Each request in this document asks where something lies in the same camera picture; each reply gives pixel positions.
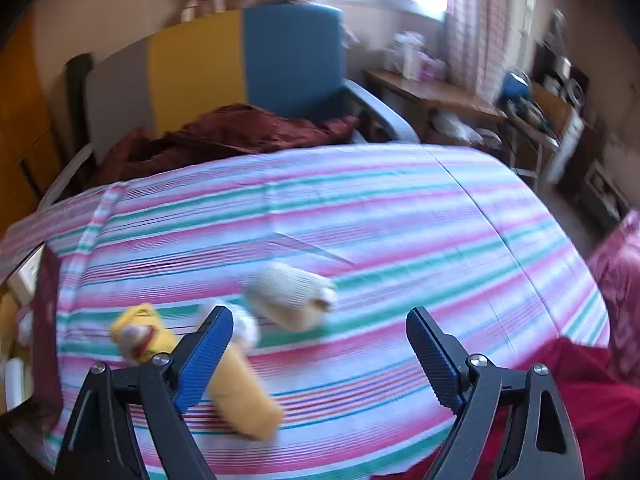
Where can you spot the wooden wardrobe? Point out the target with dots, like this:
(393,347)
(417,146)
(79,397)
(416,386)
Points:
(25,120)

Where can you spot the dark red jacket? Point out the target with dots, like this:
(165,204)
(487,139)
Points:
(225,132)

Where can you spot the small white cloth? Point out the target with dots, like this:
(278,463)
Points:
(247,327)

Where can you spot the pink patterned cushion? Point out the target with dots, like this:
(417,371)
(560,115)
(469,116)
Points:
(620,300)

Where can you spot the gold tin tray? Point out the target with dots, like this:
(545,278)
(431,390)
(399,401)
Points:
(47,320)

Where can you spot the silver cooking pot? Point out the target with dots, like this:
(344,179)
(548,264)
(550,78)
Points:
(567,77)

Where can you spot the blue round container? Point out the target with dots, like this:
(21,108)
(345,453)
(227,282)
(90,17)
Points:
(516,85)

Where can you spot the cluttered side table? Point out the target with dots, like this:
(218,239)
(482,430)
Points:
(545,130)

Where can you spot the white box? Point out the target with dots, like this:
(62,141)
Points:
(412,57)

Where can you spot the grey yellow blue chair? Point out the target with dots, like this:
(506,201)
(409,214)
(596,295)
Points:
(290,60)

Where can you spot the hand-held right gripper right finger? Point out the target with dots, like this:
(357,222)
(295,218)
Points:
(445,375)

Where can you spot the yellow cloth doll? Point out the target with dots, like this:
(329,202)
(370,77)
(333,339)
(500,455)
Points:
(142,332)

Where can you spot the white plastic bag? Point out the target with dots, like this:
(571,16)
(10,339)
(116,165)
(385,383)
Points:
(457,127)

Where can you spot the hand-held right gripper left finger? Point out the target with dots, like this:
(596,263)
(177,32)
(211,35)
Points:
(200,365)

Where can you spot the black rolled mat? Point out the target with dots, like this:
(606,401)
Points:
(79,90)

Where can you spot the cream sock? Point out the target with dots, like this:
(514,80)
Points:
(290,297)

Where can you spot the red cloth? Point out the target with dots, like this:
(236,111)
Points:
(575,390)

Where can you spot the wooden desk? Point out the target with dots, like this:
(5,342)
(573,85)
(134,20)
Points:
(430,92)

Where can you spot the striped tablecloth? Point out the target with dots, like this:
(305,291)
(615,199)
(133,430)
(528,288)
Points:
(375,220)

